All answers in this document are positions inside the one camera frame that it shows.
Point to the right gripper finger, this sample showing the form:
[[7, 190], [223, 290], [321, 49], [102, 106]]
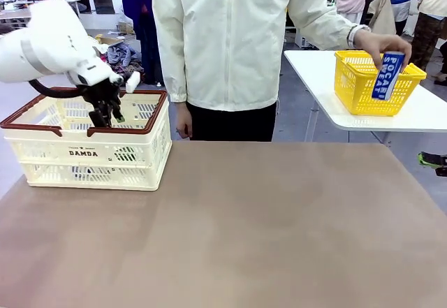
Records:
[[427, 159], [442, 172]]

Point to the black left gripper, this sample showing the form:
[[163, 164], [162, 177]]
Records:
[[101, 93]]

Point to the blue Pocari Sweat can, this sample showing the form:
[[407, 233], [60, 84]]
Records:
[[386, 77]]

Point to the person's right forearm cream sleeve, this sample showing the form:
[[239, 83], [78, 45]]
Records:
[[174, 77]]

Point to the person's left forearm cream sleeve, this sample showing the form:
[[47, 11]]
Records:
[[324, 28]]

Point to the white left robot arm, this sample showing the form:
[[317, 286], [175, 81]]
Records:
[[52, 42]]

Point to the cream basket with brown rim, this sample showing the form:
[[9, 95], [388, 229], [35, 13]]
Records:
[[45, 168]]

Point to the yellow plastic basket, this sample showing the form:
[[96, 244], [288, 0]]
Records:
[[352, 84]]

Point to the person's right hand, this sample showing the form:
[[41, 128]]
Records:
[[184, 123]]

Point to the person's left hand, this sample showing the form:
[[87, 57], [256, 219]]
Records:
[[384, 42]]

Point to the pile of colourful clothes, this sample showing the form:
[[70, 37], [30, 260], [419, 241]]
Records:
[[122, 56]]

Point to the brown cardboard box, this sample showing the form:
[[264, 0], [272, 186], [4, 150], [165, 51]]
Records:
[[111, 40]]

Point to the dark blue clothed figure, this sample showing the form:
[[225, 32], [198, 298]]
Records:
[[136, 7]]

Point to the black trousers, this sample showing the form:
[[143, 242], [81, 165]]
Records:
[[230, 123]]

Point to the person in brown patterned trousers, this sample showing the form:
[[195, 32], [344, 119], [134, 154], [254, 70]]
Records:
[[427, 32]]

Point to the grey background table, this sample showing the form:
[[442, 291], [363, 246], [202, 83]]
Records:
[[14, 14]]

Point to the cream zip jacket torso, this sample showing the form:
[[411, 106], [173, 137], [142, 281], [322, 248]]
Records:
[[227, 42]]

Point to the white side table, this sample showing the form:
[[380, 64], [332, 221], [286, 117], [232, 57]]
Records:
[[314, 77]]

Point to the silver wristwatch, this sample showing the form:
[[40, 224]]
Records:
[[354, 35]]

